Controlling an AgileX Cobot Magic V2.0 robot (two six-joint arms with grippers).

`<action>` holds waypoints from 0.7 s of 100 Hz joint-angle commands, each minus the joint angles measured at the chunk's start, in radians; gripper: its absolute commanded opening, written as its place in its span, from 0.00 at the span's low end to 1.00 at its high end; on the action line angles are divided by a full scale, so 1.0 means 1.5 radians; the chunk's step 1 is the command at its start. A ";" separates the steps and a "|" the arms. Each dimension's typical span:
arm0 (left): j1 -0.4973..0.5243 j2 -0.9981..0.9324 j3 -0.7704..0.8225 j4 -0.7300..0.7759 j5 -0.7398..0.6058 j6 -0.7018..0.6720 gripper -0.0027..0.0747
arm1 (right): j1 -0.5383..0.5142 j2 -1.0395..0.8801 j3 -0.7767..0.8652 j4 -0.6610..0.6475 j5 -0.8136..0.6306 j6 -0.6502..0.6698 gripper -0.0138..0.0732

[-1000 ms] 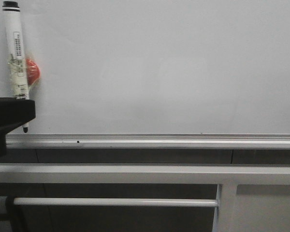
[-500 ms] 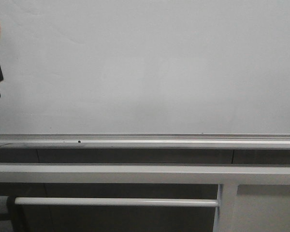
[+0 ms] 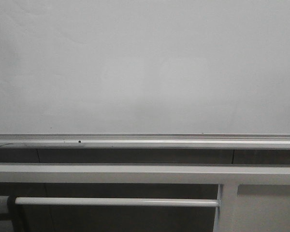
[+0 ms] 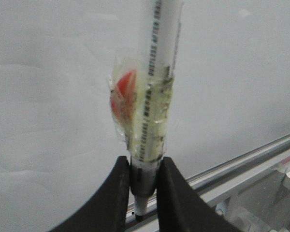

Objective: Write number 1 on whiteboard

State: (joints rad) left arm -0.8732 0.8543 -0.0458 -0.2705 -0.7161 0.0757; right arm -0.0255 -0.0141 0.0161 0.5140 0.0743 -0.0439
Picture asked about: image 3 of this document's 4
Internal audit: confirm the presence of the black chair part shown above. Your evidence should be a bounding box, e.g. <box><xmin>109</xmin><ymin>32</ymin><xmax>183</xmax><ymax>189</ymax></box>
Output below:
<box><xmin>7</xmin><ymin>196</ymin><xmax>26</xmax><ymax>232</ymax></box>

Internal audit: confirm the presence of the aluminium whiteboard tray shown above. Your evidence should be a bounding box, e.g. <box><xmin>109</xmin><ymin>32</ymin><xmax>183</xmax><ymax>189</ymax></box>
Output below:
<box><xmin>0</xmin><ymin>133</ymin><xmax>290</xmax><ymax>149</ymax></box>

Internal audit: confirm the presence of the white round stand bar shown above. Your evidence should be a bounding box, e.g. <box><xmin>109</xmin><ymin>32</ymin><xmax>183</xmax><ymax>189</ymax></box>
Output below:
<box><xmin>15</xmin><ymin>197</ymin><xmax>219</xmax><ymax>207</ymax></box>

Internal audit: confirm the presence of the large whiteboard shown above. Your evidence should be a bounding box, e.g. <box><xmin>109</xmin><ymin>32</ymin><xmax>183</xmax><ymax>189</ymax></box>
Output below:
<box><xmin>0</xmin><ymin>0</ymin><xmax>290</xmax><ymax>134</ymax></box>

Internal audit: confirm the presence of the white stand upright post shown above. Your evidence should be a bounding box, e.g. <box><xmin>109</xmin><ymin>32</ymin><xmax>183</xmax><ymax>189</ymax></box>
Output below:
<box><xmin>213</xmin><ymin>184</ymin><xmax>239</xmax><ymax>232</ymax></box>

